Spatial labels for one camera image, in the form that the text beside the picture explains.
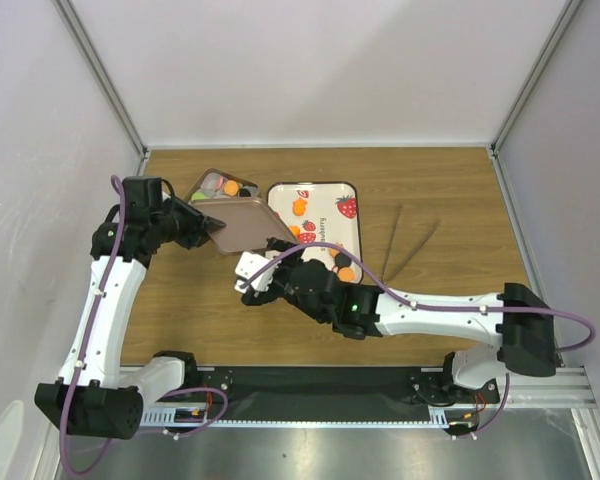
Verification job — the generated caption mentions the brown tin lid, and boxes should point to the brown tin lid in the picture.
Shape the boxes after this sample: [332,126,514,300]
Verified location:
[192,197,297,255]

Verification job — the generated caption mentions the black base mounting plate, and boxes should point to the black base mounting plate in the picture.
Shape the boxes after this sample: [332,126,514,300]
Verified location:
[179,365,501,424]

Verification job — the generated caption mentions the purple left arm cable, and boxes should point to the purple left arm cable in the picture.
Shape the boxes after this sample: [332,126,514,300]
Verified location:
[58,174,230,476]

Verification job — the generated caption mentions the orange star cookie top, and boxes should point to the orange star cookie top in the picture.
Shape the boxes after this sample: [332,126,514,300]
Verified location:
[292,198,307,216]

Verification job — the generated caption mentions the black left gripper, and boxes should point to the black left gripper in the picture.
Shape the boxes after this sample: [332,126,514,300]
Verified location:
[150,194,225,250]

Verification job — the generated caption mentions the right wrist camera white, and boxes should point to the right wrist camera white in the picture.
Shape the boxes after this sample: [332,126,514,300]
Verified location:
[234,252,275,294]

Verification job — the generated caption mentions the orange waffle round cookie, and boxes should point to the orange waffle round cookie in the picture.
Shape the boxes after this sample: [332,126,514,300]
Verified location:
[223,180,241,197]

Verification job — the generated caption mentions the silver metal tongs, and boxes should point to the silver metal tongs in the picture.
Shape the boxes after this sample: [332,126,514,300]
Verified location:
[381,203,441,283]

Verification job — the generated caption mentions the brown cookie tin box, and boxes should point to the brown cookie tin box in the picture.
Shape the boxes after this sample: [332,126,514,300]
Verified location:
[185,168,260,203]

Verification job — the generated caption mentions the white strawberry print tray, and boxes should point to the white strawberry print tray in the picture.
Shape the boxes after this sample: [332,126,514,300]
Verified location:
[267,182,362,259]

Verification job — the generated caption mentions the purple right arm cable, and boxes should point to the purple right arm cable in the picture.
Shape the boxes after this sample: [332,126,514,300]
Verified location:
[237,242,597,441]

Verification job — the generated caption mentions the green macaron cookie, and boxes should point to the green macaron cookie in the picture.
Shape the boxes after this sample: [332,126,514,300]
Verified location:
[191,191,207,201]

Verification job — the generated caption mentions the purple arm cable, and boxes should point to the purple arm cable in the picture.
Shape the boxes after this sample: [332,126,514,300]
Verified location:
[237,242,597,441]
[58,174,230,476]

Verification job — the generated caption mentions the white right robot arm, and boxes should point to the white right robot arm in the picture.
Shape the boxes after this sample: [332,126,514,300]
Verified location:
[328,283,557,402]

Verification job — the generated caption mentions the orange cookie bottom right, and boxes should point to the orange cookie bottom right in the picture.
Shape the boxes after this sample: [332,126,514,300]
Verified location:
[337,267,355,283]

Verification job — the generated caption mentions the aluminium frame rail front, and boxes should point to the aluminium frame rail front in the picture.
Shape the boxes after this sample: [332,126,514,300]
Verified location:
[140,368,595,433]

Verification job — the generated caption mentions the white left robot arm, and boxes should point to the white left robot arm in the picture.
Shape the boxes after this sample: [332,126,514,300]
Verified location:
[34,176,226,440]

